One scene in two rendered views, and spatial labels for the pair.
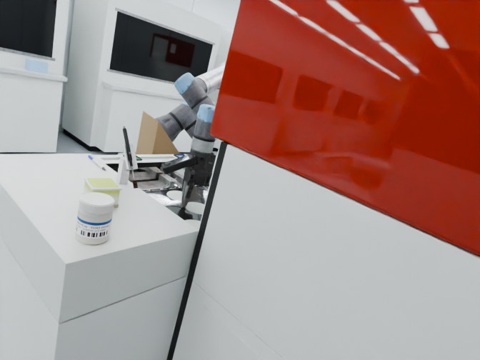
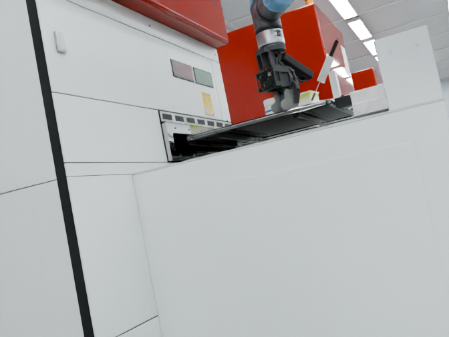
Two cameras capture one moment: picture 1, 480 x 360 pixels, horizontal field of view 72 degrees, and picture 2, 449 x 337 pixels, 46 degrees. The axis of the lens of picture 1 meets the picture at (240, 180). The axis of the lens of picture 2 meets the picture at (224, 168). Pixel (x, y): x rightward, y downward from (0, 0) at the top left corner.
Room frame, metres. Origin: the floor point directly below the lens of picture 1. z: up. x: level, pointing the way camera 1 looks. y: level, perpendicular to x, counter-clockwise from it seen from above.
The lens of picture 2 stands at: (2.43, -0.35, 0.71)
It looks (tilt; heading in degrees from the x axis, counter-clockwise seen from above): 4 degrees up; 167
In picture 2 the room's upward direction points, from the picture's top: 11 degrees counter-clockwise
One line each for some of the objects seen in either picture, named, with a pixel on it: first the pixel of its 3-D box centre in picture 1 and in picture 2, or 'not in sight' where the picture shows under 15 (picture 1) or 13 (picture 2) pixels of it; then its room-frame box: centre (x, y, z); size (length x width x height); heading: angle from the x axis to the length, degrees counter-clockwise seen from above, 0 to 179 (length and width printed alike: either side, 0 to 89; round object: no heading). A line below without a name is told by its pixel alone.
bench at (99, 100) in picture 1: (149, 79); not in sight; (4.85, 1.63, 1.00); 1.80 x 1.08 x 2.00; 143
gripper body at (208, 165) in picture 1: (198, 167); (274, 69); (1.10, 0.15, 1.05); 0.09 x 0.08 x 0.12; 116
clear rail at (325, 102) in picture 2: not in sight; (254, 121); (1.26, 0.01, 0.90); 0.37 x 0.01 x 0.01; 53
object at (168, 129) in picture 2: not in sight; (206, 144); (1.00, -0.06, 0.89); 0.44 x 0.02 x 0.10; 143
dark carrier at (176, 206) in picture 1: (198, 208); (277, 126); (1.12, 0.12, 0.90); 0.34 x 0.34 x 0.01; 53
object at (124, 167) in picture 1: (127, 165); (328, 78); (0.99, 0.35, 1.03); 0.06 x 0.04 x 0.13; 53
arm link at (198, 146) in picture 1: (202, 145); (271, 41); (1.10, 0.16, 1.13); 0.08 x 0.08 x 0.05
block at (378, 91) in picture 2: (182, 178); (369, 94); (1.39, 0.25, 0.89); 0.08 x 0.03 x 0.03; 53
